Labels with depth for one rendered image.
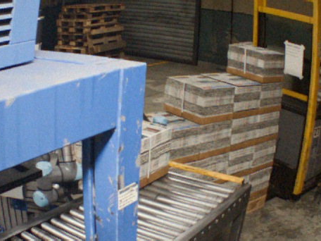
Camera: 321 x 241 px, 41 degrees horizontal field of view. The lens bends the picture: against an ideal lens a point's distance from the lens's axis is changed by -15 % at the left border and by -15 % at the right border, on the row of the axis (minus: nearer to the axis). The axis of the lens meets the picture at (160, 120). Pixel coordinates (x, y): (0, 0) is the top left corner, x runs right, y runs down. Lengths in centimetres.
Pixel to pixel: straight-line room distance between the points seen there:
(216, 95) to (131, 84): 232
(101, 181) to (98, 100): 17
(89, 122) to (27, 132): 15
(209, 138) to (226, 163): 28
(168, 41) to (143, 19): 82
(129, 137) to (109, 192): 10
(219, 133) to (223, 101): 21
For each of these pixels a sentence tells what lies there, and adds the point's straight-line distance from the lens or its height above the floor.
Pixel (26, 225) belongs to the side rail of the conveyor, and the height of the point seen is 80.
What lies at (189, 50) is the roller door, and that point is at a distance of 1038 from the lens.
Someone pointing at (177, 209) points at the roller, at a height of 79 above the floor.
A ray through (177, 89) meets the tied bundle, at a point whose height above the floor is 100.
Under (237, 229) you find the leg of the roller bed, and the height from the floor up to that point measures 56.
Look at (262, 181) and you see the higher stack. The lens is 383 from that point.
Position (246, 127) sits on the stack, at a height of 76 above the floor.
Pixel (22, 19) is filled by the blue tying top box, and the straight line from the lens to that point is 82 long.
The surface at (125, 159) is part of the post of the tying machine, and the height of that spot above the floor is 139.
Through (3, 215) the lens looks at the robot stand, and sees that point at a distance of 279.
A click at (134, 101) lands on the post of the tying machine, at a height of 149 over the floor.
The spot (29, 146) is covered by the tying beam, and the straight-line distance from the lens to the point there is 64.
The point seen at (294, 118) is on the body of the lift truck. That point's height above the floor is 70.
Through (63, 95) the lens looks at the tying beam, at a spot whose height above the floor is 153.
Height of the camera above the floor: 169
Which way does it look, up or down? 16 degrees down
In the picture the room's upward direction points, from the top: 4 degrees clockwise
